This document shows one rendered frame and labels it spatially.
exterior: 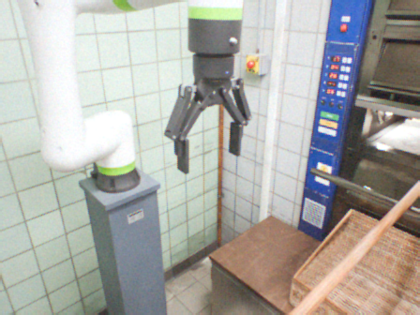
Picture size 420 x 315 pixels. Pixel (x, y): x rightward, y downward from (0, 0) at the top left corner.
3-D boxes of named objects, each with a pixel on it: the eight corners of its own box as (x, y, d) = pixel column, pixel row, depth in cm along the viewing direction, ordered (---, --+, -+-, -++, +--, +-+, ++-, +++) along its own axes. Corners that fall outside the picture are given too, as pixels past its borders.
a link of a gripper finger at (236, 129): (230, 122, 69) (232, 121, 70) (228, 152, 72) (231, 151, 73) (240, 126, 67) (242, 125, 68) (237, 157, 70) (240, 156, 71)
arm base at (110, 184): (76, 170, 122) (73, 155, 119) (112, 157, 131) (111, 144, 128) (109, 198, 104) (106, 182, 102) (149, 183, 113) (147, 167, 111)
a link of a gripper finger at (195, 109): (217, 92, 60) (214, 87, 59) (185, 143, 59) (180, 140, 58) (204, 88, 62) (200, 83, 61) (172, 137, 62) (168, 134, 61)
